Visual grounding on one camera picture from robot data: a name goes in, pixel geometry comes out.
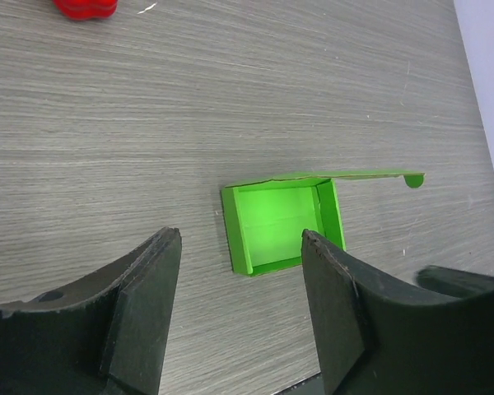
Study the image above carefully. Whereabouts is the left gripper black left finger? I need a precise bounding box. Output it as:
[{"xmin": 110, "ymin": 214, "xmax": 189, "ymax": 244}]
[{"xmin": 0, "ymin": 227, "xmax": 182, "ymax": 394}]

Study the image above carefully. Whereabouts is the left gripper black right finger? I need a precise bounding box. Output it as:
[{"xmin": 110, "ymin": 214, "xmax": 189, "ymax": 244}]
[{"xmin": 301, "ymin": 230, "xmax": 494, "ymax": 394}]

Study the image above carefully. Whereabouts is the green paper box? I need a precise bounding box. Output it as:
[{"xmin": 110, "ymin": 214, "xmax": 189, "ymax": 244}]
[{"xmin": 221, "ymin": 170, "xmax": 425, "ymax": 277}]

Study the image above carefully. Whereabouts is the red bell pepper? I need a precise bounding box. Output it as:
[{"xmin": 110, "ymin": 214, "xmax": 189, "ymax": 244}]
[{"xmin": 53, "ymin": 0, "xmax": 119, "ymax": 21}]

